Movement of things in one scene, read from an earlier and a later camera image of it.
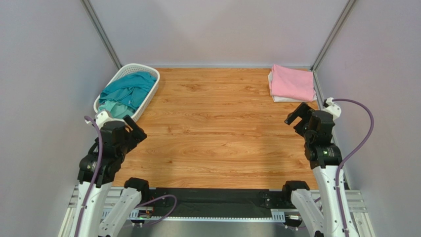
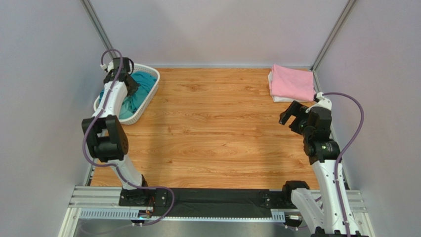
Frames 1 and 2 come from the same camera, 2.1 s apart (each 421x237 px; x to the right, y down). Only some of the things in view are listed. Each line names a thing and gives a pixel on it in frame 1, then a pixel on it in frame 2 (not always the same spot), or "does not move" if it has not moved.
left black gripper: [136, 135] -> [134, 89]
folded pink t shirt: [293, 84] does not move
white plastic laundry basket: [127, 70] does not move
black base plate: [217, 202] does not move
